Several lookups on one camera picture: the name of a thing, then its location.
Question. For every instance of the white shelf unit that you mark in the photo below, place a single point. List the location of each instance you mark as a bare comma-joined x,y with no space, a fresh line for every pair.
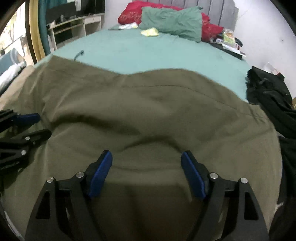
60,34

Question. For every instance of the teal curtain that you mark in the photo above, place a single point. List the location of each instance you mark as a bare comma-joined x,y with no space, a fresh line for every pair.
43,5

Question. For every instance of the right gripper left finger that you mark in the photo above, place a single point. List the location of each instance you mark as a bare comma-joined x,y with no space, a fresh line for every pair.
62,210

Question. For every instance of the black clothes pile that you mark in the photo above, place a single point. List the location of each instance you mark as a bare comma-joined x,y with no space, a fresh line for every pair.
270,92

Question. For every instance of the green pillow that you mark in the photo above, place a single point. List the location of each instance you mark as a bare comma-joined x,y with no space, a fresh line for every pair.
185,23

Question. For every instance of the white cloth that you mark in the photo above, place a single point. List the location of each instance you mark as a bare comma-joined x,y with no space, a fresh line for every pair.
10,74

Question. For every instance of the teal bed sheet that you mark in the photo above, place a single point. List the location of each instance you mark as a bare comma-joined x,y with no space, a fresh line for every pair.
128,52

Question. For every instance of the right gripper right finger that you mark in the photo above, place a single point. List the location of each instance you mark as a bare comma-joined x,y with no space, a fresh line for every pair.
244,218

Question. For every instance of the gold mirror frame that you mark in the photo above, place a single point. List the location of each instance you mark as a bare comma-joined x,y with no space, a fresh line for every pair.
32,31

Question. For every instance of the grey padded headboard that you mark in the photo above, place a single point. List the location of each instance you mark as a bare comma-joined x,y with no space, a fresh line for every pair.
221,12

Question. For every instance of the beige garment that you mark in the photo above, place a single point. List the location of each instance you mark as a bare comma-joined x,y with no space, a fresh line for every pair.
13,90

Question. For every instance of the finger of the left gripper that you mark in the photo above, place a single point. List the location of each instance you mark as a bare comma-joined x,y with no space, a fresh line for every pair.
33,139
22,122

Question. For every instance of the yellow green packet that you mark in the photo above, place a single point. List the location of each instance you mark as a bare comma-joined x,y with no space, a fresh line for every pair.
151,32

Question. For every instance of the red pillow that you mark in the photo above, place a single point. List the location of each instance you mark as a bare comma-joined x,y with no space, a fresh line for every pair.
133,13

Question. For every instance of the olive green garment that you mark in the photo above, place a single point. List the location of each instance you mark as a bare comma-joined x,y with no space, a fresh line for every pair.
146,120

